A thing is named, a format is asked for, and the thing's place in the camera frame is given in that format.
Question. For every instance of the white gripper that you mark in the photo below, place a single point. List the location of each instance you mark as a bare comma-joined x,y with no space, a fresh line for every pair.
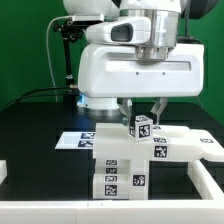
115,72

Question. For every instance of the white chair back frame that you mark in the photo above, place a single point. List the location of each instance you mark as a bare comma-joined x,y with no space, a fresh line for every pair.
169,143

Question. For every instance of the background camera on stand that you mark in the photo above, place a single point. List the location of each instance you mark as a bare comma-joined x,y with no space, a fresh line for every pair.
87,20

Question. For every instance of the white obstacle fence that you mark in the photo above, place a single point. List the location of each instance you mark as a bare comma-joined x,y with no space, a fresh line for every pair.
209,209

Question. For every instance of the white small cube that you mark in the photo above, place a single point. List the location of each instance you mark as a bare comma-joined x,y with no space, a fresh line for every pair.
141,127

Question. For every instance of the white block at left edge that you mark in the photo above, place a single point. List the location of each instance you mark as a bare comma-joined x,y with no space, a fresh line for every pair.
3,170

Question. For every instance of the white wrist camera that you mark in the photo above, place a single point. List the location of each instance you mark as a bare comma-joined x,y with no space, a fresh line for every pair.
125,30

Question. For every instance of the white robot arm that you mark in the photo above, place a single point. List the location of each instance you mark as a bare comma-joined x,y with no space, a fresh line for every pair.
164,16

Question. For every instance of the white marker base plate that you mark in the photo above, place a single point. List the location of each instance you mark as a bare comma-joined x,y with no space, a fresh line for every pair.
75,140

